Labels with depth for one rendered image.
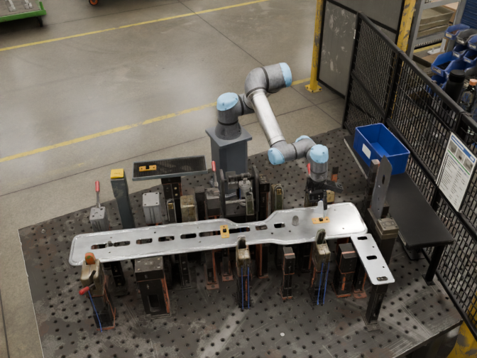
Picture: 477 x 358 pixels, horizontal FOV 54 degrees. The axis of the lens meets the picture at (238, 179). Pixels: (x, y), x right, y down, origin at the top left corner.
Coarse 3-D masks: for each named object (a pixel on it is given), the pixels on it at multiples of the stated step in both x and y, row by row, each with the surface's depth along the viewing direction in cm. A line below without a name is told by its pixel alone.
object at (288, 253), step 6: (288, 252) 211; (282, 258) 217; (288, 258) 209; (294, 258) 209; (282, 264) 218; (288, 264) 211; (294, 264) 212; (288, 270) 213; (288, 276) 215; (282, 282) 225; (288, 282) 218; (282, 288) 226; (288, 288) 222; (282, 294) 227; (288, 294) 225
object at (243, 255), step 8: (240, 256) 202; (248, 256) 202; (240, 264) 204; (248, 264) 205; (240, 272) 207; (248, 272) 208; (240, 280) 212; (248, 280) 210; (240, 288) 216; (248, 288) 214; (240, 296) 218; (248, 296) 217; (240, 304) 222; (248, 304) 221
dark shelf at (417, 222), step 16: (352, 144) 270; (384, 176) 247; (400, 176) 246; (400, 192) 236; (416, 192) 236; (400, 208) 227; (416, 208) 227; (400, 224) 218; (416, 224) 218; (432, 224) 218; (416, 240) 210; (432, 240) 210; (448, 240) 210
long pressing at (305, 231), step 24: (288, 216) 228; (312, 216) 228; (336, 216) 228; (360, 216) 228; (72, 240) 219; (96, 240) 218; (120, 240) 218; (192, 240) 217; (216, 240) 216; (264, 240) 216; (288, 240) 216; (312, 240) 216; (72, 264) 207
